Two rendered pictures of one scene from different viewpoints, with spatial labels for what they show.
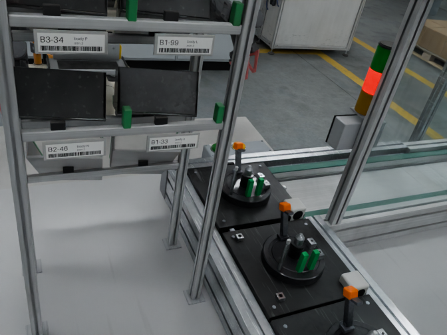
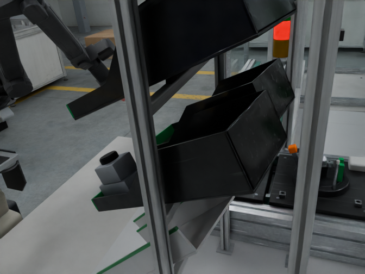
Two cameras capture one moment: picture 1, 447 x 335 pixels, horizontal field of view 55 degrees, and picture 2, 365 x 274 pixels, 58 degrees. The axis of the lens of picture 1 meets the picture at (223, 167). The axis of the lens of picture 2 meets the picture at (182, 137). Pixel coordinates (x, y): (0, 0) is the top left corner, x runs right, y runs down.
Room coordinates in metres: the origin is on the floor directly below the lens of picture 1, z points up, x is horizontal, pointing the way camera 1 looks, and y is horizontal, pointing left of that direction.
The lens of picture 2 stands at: (0.36, 0.54, 1.52)
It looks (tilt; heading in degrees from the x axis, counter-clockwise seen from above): 28 degrees down; 322
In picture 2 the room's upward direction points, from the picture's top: 5 degrees counter-clockwise
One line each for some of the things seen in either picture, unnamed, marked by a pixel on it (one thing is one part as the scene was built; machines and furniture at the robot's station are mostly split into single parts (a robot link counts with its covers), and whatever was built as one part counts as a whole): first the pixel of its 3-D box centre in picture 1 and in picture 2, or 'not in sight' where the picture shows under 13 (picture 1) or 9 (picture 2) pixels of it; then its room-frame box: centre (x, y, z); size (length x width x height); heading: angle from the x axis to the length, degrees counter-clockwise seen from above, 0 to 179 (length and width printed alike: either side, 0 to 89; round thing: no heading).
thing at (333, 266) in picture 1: (297, 247); (322, 168); (0.70, -0.19, 1.01); 0.24 x 0.24 x 0.13; 29
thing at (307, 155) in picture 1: (297, 165); not in sight; (1.19, -0.23, 0.91); 0.89 x 0.06 x 0.11; 119
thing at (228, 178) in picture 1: (244, 187); not in sight; (0.92, -0.06, 0.98); 0.14 x 0.14 x 0.02
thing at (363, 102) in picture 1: (368, 102); (281, 47); (0.91, -0.29, 1.28); 0.05 x 0.05 x 0.05
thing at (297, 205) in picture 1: (293, 209); not in sight; (0.89, -0.20, 0.97); 0.05 x 0.05 x 0.04; 29
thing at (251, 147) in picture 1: (237, 155); not in sight; (1.15, -0.03, 0.93); 0.21 x 0.07 x 0.06; 119
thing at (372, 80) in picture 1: (376, 80); (282, 29); (0.91, -0.29, 1.33); 0.05 x 0.05 x 0.05
